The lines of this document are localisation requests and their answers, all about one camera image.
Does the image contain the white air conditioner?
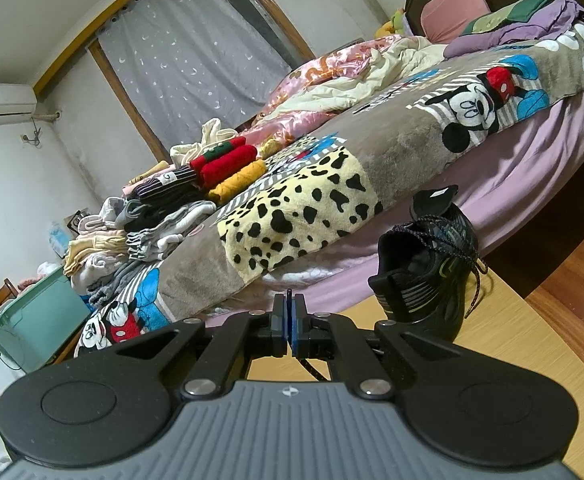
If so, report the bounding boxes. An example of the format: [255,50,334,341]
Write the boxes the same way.
[0,84,38,126]

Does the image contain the purple bed sheet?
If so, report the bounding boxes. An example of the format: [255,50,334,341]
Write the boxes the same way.
[201,92,584,326]

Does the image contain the folded grey striped clothes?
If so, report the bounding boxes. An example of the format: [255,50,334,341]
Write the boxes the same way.
[126,200,217,262]

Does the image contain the folded yellow garment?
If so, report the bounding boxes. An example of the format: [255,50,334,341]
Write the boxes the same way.
[207,159,267,206]

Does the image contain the black sneaker far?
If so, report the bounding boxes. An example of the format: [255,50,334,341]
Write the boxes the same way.
[368,184,487,341]

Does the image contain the floral cream quilt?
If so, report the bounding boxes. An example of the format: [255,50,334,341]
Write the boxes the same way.
[243,35,446,146]

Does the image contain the teal storage bin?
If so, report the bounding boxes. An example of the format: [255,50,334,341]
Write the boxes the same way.
[0,268,90,373]

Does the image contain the black speckled shoelace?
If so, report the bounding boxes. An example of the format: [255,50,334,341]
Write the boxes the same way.
[296,358,331,382]

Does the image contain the cartoon patchwork blanket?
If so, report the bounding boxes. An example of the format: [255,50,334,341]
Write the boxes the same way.
[76,23,584,354]

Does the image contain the folded purple blanket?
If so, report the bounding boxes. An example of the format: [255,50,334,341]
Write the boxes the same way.
[444,0,584,58]

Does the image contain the pink pillow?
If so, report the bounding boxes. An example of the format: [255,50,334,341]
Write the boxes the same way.
[420,0,490,44]

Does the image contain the folded red clothes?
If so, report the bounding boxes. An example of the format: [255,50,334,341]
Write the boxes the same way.
[190,136,257,190]

